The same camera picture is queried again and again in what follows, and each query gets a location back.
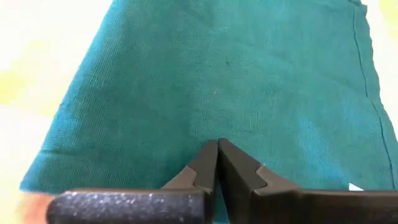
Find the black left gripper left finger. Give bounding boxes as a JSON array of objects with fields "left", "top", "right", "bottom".
[{"left": 45, "top": 139, "right": 220, "bottom": 224}]

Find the dark green towel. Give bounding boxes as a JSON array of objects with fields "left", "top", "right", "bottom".
[{"left": 19, "top": 0, "right": 398, "bottom": 224}]

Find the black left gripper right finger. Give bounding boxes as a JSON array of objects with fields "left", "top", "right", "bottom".
[{"left": 218, "top": 138, "right": 398, "bottom": 224}]

